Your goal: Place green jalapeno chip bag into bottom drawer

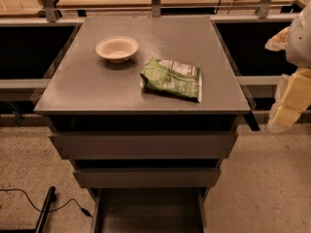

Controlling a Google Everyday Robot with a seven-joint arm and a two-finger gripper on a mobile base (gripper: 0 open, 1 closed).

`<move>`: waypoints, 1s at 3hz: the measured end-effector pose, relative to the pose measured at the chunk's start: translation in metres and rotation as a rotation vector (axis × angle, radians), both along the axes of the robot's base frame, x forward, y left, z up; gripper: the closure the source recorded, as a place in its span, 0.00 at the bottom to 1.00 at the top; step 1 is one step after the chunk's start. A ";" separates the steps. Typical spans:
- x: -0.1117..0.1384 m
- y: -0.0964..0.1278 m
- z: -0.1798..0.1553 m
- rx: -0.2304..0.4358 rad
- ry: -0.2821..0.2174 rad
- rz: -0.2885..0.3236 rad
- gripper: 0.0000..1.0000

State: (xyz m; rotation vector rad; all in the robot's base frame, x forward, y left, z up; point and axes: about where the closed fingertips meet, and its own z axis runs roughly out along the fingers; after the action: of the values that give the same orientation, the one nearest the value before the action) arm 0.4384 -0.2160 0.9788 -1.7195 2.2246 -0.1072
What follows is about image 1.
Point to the middle metal frame post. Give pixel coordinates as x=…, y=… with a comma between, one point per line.
x=156, y=6

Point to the black floor stand leg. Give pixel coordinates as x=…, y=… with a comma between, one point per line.
x=44, y=212

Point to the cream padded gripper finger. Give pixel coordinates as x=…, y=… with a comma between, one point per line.
x=278, y=41
x=282, y=119

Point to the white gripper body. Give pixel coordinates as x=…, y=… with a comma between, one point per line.
x=299, y=44

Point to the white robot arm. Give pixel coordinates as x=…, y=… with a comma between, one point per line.
x=298, y=48

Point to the right metal frame post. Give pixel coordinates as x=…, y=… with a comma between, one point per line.
x=263, y=9

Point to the left metal frame post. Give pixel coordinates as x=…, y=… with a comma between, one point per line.
x=50, y=11

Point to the grey top drawer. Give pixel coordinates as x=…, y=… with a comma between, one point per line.
x=142, y=145

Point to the grey middle drawer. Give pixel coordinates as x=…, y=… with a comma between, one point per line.
x=146, y=177

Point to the white paper bowl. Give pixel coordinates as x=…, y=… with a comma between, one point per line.
x=117, y=49

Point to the grey drawer cabinet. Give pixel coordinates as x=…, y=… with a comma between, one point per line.
x=90, y=94

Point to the grey open bottom drawer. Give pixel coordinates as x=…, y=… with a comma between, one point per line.
x=149, y=210

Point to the metal frame post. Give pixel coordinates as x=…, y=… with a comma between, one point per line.
x=50, y=11
x=263, y=9
x=156, y=6

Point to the green jalapeno chip bag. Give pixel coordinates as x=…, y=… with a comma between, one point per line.
x=173, y=77

